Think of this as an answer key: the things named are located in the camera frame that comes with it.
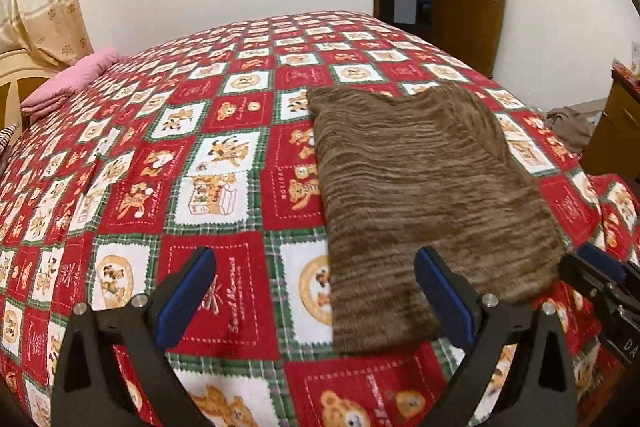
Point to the brown crumpled cloth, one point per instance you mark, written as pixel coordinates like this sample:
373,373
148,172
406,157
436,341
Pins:
567,124

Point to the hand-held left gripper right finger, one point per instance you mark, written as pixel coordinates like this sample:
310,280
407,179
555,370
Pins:
445,292

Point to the brown knitted sweater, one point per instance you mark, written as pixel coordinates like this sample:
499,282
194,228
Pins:
410,187

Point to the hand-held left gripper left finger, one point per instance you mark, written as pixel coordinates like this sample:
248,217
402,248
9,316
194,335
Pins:
185,297

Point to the wooden cabinet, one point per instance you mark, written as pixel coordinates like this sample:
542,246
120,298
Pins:
617,132

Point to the striped pillow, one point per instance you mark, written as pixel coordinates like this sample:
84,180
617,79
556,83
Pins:
6,138

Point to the cream wooden headboard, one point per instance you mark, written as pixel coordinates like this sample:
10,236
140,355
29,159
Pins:
20,72

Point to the pink folded cloth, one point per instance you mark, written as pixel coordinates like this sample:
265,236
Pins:
75,77

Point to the red box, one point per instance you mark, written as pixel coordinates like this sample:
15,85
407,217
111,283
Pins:
625,74

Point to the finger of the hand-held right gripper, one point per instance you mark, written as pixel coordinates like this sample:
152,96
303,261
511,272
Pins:
597,264

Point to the red checked printed bedspread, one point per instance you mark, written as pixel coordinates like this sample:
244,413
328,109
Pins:
210,217

